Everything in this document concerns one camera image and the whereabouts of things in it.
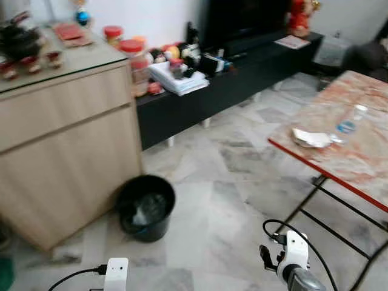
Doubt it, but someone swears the crumpled white paper trash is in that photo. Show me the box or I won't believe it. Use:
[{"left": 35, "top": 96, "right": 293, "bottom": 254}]
[{"left": 291, "top": 127, "right": 335, "bottom": 149}]

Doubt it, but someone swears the black round rubbish bin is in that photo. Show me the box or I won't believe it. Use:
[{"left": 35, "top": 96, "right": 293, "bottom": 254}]
[{"left": 115, "top": 175, "right": 177, "bottom": 243}]

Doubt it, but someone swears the red-edged marble table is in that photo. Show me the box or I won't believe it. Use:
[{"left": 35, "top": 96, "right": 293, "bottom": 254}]
[{"left": 268, "top": 71, "right": 388, "bottom": 291}]

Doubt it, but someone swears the clear plastic bag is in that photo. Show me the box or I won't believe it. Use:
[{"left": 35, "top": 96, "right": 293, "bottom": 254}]
[{"left": 130, "top": 194, "right": 168, "bottom": 227}]

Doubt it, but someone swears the clear plastic water bottle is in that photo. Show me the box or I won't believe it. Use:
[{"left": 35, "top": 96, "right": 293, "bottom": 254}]
[{"left": 330, "top": 104, "right": 369, "bottom": 145}]

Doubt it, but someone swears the long black TV console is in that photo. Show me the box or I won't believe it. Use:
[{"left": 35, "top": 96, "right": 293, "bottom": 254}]
[{"left": 136, "top": 32, "right": 326, "bottom": 150}]

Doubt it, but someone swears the black box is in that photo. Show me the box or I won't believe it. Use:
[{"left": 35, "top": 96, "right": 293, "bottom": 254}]
[{"left": 200, "top": 53, "right": 227, "bottom": 77}]

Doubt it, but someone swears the small red-capped bottle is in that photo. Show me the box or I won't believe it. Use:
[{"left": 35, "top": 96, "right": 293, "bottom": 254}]
[{"left": 169, "top": 58, "right": 185, "bottom": 80}]

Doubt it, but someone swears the grey bag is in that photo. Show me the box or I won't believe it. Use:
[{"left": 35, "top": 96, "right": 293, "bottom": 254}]
[{"left": 314, "top": 33, "right": 356, "bottom": 68}]

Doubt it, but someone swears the pink white paper sheet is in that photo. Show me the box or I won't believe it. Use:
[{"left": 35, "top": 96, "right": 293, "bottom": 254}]
[{"left": 275, "top": 35, "right": 312, "bottom": 51}]

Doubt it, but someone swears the dark bundle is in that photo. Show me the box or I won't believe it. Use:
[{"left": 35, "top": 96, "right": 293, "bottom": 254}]
[{"left": 343, "top": 41, "right": 388, "bottom": 80}]

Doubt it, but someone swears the black and white figurine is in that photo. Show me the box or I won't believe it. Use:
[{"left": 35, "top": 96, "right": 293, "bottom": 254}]
[{"left": 182, "top": 23, "right": 202, "bottom": 68}]

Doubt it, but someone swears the light wooden cabinet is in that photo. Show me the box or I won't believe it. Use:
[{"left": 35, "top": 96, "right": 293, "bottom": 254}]
[{"left": 0, "top": 35, "right": 144, "bottom": 253}]

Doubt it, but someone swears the large red-lidded clear jar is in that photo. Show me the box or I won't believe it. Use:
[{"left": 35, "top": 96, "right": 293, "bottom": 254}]
[{"left": 119, "top": 39, "right": 152, "bottom": 98}]

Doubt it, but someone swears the black flat television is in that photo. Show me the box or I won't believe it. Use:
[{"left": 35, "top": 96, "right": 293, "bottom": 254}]
[{"left": 200, "top": 0, "right": 292, "bottom": 53}]

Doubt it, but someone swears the red figurine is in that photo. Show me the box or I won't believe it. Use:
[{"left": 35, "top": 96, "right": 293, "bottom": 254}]
[{"left": 288, "top": 0, "right": 323, "bottom": 39}]

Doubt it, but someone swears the orange-lidded jar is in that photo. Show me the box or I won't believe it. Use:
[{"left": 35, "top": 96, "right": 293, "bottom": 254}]
[{"left": 132, "top": 35, "right": 149, "bottom": 53}]

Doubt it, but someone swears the green floor object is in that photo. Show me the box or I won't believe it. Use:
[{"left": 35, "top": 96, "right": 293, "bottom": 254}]
[{"left": 0, "top": 258, "right": 16, "bottom": 291}]

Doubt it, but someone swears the small red-lidded jar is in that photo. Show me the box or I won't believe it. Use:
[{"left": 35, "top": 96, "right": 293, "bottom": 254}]
[{"left": 103, "top": 25, "right": 124, "bottom": 49}]

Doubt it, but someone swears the small red cup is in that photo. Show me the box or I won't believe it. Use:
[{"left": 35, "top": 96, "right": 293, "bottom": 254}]
[
  {"left": 21, "top": 56, "right": 41, "bottom": 75},
  {"left": 45, "top": 50, "right": 64, "bottom": 69},
  {"left": 1, "top": 61, "right": 19, "bottom": 82}
]

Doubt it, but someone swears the flat red box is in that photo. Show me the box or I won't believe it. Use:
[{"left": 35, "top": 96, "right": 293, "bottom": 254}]
[{"left": 53, "top": 22, "right": 93, "bottom": 49}]

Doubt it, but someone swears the trophy with blue ball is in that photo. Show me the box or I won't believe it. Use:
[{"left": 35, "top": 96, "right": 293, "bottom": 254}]
[{"left": 72, "top": 0, "right": 92, "bottom": 28}]

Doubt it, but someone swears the black teapot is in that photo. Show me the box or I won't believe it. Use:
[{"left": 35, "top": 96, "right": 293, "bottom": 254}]
[{"left": 0, "top": 23, "right": 42, "bottom": 62}]

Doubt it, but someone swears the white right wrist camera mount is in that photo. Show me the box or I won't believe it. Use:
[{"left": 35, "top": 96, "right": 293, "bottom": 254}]
[{"left": 278, "top": 230, "right": 310, "bottom": 280}]

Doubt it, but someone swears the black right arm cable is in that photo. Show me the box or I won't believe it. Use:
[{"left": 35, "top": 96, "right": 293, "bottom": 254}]
[{"left": 263, "top": 219, "right": 338, "bottom": 291}]

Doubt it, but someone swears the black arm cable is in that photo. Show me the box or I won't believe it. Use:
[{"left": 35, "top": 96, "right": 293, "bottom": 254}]
[
  {"left": 263, "top": 219, "right": 338, "bottom": 291},
  {"left": 47, "top": 265, "right": 109, "bottom": 291}
]

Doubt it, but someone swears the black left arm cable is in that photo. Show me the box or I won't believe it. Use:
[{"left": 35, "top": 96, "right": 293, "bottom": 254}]
[{"left": 47, "top": 265, "right": 109, "bottom": 291}]

